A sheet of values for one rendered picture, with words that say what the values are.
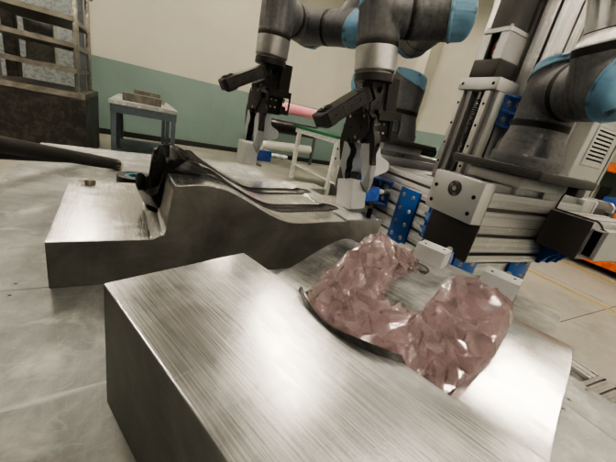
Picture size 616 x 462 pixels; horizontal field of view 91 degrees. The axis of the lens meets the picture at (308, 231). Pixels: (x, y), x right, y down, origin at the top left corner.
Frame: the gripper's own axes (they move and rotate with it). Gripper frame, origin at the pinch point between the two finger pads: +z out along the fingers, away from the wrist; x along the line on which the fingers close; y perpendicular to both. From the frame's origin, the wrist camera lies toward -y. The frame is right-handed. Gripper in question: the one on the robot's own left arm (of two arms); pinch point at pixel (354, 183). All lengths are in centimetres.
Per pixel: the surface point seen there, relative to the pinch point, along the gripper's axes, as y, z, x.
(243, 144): -13.7, -5.7, 26.7
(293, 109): 266, -50, 526
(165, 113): 12, -21, 372
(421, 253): 2.8, 9.4, -16.4
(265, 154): -8.1, -3.4, 26.2
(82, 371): -45, 11, -20
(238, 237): -26.3, 5.8, -6.8
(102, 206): -42.9, 2.6, 4.9
